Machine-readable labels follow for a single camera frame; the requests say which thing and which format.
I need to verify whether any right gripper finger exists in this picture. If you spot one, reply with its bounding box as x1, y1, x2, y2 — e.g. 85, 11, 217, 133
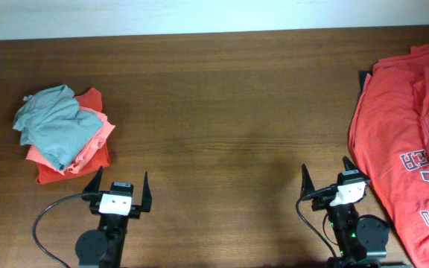
300, 164, 315, 197
342, 156, 362, 175

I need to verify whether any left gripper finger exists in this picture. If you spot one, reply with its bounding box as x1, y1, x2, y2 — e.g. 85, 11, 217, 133
141, 172, 152, 213
83, 166, 104, 194

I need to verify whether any orange-red printed t-shirt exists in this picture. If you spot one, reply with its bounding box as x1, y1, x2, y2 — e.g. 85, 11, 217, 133
349, 45, 429, 267

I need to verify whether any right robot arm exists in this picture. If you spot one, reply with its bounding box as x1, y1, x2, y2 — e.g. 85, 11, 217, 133
296, 156, 390, 268

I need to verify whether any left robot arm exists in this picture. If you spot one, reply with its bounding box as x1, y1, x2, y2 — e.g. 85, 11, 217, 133
75, 167, 152, 268

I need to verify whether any salmon pink folded shirt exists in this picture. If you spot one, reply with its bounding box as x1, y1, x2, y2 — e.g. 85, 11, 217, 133
26, 106, 115, 175

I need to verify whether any grey crumpled shirt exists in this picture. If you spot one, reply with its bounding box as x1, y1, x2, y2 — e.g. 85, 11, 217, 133
13, 85, 103, 170

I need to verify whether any red folded shirt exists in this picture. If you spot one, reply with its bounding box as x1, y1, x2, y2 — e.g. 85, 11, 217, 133
35, 88, 111, 185

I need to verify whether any navy blue garment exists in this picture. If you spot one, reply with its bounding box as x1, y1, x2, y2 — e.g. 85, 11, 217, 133
358, 71, 372, 93

